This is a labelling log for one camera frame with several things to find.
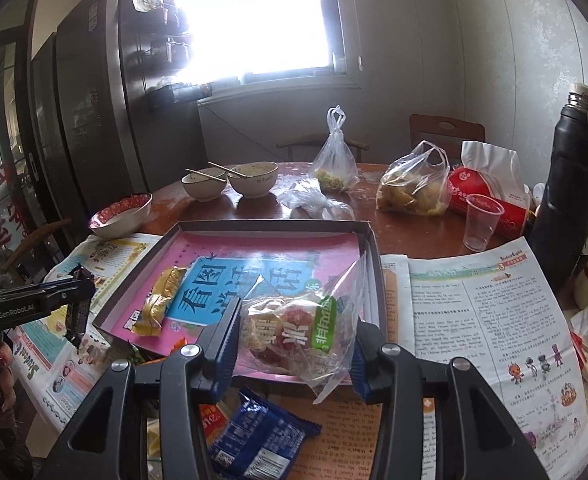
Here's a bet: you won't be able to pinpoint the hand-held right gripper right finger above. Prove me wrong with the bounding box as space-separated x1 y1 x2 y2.
349 321 550 480

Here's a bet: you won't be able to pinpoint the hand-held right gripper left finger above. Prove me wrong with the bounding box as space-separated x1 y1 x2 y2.
49 305 245 480

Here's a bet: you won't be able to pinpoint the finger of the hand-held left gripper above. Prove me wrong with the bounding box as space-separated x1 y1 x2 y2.
1 276 97 298
49 284 98 317

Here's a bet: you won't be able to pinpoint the dark brown snack packet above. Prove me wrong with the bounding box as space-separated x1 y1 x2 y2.
64 265 96 352

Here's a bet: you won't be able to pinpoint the clear snack bag green label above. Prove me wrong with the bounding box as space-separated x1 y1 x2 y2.
239 252 370 406

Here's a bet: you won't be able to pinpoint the yellow snack packet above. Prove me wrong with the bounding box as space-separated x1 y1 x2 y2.
131 266 187 337

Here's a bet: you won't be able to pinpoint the blue snack packet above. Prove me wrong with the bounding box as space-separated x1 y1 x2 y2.
206 387 322 480

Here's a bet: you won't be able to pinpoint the grey cardboard box tray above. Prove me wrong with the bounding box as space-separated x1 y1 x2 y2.
91 220 387 386

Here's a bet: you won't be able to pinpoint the wooden chair with curved armrest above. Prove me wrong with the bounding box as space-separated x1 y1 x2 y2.
1 218 72 273

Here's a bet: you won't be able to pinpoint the colourful children's newspaper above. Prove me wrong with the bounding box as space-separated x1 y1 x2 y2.
11 234 165 426

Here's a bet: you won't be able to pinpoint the orange newspaper page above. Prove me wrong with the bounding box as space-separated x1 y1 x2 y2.
274 395 435 480

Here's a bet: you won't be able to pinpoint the orange snack packet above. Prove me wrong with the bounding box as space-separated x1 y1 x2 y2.
197 402 235 448

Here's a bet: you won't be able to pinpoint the dark green snack packet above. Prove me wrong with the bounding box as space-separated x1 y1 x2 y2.
124 341 150 365

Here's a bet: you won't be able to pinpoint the red patterned bowl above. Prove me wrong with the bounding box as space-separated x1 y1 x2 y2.
88 192 153 239

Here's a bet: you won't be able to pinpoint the pink and blue book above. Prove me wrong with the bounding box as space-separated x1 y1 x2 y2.
129 232 375 376

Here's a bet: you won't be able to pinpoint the white text newspaper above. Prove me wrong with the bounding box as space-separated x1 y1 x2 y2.
380 236 588 480

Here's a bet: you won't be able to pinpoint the glass door with red decals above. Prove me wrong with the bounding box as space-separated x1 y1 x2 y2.
0 35 40 261

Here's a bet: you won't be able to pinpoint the white ceramic bowl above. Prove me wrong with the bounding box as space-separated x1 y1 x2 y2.
227 161 279 199
181 170 228 202

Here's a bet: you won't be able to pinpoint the crumpled clear plastic bag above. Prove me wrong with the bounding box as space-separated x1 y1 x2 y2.
276 178 356 221

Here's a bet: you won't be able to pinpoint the wooden chopsticks pair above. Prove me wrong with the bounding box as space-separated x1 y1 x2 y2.
207 162 247 178
185 168 228 182

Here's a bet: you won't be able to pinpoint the dark refrigerator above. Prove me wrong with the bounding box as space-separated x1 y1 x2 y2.
26 0 205 241

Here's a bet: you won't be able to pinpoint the plastic bag of fried food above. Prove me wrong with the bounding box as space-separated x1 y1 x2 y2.
376 141 451 217

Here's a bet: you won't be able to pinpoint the clear plastic cup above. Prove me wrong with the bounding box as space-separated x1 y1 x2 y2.
463 194 505 252

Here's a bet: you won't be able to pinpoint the knotted plastic bag yellow food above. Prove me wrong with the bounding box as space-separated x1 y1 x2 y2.
310 106 361 193

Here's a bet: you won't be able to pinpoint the red wrapped disposable chopsticks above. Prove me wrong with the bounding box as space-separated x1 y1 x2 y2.
571 332 588 388

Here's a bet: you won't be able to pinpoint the red tissue pack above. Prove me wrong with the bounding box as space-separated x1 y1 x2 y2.
446 141 532 241

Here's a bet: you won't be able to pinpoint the wooden chair with cutout back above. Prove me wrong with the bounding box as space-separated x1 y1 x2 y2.
409 114 486 161

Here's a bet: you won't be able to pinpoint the black thermos flask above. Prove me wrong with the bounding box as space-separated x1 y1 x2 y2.
528 82 588 293

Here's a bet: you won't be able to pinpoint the window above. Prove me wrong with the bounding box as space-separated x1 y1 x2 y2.
174 0 360 86

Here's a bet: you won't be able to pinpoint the wall storage rack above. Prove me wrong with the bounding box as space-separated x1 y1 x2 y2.
129 0 210 111

